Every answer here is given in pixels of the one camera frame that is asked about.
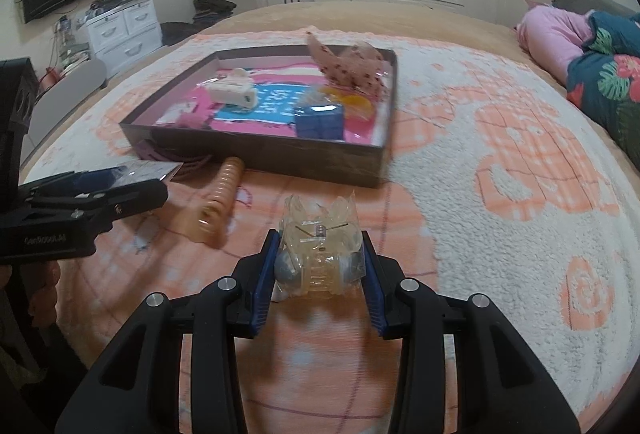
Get maroon large hair clip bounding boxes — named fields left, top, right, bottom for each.
left=132, top=139, right=212, bottom=180

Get amber spiral hair tie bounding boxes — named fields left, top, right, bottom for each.
left=180, top=155, right=246, bottom=250

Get cream plastic hair claw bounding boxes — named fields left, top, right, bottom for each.
left=205, top=68, right=258, bottom=110

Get sheer floral ribbon bow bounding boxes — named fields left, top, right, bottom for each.
left=306, top=32, right=388, bottom=102

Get person's left hand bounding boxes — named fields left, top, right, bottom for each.
left=17, top=261, right=61, bottom=328

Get grey bench seat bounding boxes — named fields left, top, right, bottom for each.
left=21, top=59, right=107, bottom=165

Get earring card in box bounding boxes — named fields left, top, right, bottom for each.
left=155, top=102, right=198, bottom=125

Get white plastic drawer cabinet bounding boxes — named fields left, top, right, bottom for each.
left=78, top=0, right=163, bottom=79

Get dark clothes pile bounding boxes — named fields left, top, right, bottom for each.
left=160, top=0, right=236, bottom=46

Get shallow brown cardboard box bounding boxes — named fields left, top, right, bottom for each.
left=120, top=45, right=398, bottom=187

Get small blue box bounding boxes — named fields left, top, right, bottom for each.
left=294, top=104, right=345, bottom=140

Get orange clips in plastic bag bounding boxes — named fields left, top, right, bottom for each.
left=309, top=85, right=376, bottom=121

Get dark floral quilted jacket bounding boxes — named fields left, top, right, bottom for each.
left=566, top=12, right=640, bottom=165

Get pink quilted jacket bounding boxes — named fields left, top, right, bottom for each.
left=516, top=5, right=592, bottom=86

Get tan bedspread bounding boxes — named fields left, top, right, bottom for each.
left=19, top=0, right=640, bottom=175

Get grey pillow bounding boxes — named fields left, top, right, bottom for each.
left=551, top=0, right=638, bottom=17

